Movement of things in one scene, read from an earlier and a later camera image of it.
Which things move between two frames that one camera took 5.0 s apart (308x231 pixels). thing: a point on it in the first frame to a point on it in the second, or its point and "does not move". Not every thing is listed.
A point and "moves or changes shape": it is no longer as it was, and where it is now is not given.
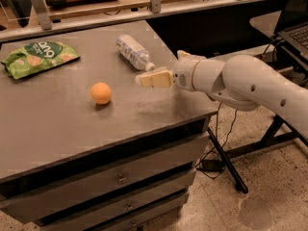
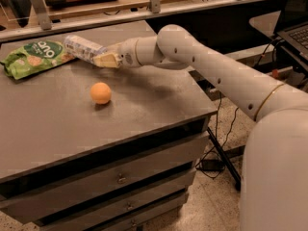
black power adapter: x=211 y=166 does not move
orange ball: x=100 y=92 does not move
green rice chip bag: x=35 y=57 does not move
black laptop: x=292 y=33 does not move
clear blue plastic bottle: x=133 y=52 moves or changes shape
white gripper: x=183 y=72 to x=127 y=53
